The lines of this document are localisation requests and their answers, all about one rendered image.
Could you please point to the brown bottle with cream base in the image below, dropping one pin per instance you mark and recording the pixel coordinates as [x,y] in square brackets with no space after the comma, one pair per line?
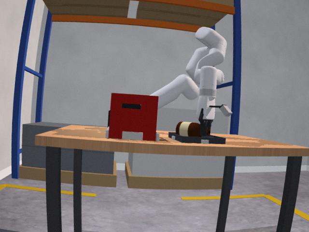
[189,129]

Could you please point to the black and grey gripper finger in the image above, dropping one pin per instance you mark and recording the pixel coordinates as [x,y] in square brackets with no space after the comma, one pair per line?
[203,124]
[209,123]

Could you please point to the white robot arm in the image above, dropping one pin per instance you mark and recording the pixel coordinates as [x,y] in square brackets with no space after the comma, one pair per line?
[203,76]

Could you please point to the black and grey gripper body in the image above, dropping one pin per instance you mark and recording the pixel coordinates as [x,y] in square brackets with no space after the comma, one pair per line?
[204,102]

